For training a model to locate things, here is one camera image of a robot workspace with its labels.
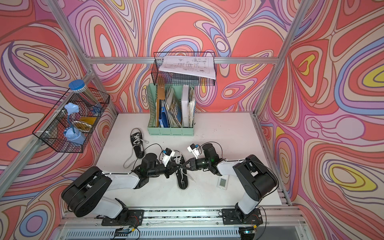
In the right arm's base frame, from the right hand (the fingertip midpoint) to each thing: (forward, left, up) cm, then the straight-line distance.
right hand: (183, 170), depth 83 cm
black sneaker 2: (+22, +32, -1) cm, 39 cm away
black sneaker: (-1, +1, -3) cm, 3 cm away
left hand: (+1, +1, +2) cm, 2 cm away
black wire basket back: (+57, +12, +24) cm, 63 cm away
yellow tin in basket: (+13, +45, +27) cm, 55 cm away
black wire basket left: (+15, +56, +24) cm, 63 cm away
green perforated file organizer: (+32, +23, -1) cm, 39 cm away
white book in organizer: (+36, -2, +16) cm, 39 cm away
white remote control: (-5, -22, -6) cm, 24 cm away
